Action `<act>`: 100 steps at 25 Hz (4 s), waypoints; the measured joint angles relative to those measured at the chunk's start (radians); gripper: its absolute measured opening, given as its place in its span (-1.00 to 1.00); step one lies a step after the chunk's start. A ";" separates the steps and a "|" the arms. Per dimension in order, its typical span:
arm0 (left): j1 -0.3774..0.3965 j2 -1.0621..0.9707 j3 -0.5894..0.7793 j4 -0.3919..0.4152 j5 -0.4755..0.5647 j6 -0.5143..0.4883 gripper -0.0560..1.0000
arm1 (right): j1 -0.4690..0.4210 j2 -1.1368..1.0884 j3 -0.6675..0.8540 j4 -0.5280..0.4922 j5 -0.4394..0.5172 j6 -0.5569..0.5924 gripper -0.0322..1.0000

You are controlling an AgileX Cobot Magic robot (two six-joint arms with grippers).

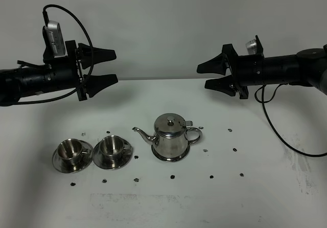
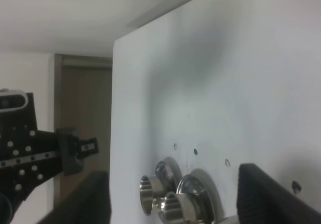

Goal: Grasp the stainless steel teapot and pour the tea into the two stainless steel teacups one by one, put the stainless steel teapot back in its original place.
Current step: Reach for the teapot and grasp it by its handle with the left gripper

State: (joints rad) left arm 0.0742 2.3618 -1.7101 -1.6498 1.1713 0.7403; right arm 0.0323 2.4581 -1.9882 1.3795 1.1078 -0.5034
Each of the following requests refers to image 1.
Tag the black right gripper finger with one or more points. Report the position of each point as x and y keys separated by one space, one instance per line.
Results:
x=224 y=85
x=216 y=65

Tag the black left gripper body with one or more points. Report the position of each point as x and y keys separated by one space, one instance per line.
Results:
x=62 y=72

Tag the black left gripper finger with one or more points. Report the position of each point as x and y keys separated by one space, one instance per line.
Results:
x=96 y=84
x=99 y=55

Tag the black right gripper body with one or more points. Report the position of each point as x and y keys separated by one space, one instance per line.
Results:
x=246 y=69

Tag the stainless steel teapot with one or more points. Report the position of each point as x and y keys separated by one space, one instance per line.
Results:
x=172 y=134

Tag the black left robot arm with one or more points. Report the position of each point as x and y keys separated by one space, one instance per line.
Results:
x=28 y=79

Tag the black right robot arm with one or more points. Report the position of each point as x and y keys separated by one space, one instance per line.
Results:
x=306 y=68

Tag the right stainless steel teacup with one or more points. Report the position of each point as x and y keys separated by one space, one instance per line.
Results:
x=113 y=147

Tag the stainless steel teacup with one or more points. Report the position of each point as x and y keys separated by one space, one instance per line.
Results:
x=72 y=151
x=113 y=147

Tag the left stainless steel teacup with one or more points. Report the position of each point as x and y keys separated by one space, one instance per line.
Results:
x=72 y=151

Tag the left steel saucer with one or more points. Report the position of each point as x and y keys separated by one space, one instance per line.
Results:
x=62 y=167

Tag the right steel saucer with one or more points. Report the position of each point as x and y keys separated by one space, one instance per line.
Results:
x=103 y=163

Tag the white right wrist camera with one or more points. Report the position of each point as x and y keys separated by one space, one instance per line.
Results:
x=252 y=47

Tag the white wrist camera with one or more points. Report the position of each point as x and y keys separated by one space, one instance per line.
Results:
x=53 y=39
x=252 y=47

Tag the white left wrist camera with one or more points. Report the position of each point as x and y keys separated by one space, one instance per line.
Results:
x=53 y=39

